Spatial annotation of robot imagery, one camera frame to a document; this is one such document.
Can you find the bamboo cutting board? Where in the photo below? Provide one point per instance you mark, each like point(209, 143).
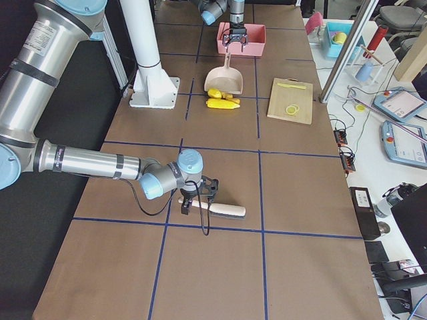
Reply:
point(290, 104)

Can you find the orange circuit board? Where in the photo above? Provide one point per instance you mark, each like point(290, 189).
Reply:
point(347, 157)
point(340, 137)

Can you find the teach pendant far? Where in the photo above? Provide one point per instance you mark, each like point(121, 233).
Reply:
point(399, 104)

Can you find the beige plastic dustpan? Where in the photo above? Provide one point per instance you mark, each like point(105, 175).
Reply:
point(225, 78)

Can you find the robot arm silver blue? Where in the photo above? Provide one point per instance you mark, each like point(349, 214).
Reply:
point(79, 114)
point(211, 10)

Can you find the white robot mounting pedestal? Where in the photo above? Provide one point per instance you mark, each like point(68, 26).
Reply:
point(153, 87)

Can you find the yellow toy corn cob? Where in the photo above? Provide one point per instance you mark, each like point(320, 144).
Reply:
point(221, 104)

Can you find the teach pendant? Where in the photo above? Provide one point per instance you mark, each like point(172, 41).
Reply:
point(402, 146)
point(399, 104)

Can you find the red cylinder tube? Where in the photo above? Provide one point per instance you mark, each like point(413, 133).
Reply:
point(377, 37)

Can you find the wooden cup rack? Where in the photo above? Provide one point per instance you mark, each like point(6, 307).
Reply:
point(363, 55)

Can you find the pink cloth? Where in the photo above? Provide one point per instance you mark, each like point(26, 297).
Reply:
point(315, 21)

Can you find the black power box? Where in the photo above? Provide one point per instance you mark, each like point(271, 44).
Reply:
point(365, 213)

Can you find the cream hand brush black bristles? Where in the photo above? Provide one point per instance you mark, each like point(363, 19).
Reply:
point(222, 210)

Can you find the orange circuit board near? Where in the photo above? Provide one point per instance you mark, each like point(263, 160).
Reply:
point(347, 157)

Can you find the yellow toy potato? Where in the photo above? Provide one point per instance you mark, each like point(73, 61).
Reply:
point(214, 93)

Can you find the aluminium frame post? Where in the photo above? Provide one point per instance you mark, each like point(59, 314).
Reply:
point(366, 10)

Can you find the pink plastic bin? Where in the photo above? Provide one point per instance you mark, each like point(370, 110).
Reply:
point(251, 43)

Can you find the light blue storage tray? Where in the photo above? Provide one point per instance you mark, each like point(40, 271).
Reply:
point(329, 49)

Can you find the yellow plastic toy knife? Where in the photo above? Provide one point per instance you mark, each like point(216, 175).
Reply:
point(288, 85)

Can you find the blue cup on rack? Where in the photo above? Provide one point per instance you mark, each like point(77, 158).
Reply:
point(364, 72)

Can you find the lemon slice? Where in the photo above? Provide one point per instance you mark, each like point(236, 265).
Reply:
point(289, 111)
point(294, 107)

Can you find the tan toy ginger root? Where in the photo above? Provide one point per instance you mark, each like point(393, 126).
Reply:
point(230, 97)

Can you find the orange circuit board far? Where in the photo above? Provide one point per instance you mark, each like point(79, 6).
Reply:
point(340, 137)

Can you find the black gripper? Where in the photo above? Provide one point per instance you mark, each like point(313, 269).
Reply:
point(236, 25)
point(187, 194)

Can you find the yellow plastic cup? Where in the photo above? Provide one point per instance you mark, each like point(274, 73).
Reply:
point(339, 38)

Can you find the lemon slice upper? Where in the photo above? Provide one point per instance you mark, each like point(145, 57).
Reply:
point(294, 107)

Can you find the lemon slice lower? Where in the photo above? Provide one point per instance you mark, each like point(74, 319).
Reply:
point(289, 111)

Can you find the teach pendant near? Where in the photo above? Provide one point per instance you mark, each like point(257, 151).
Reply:
point(402, 146)

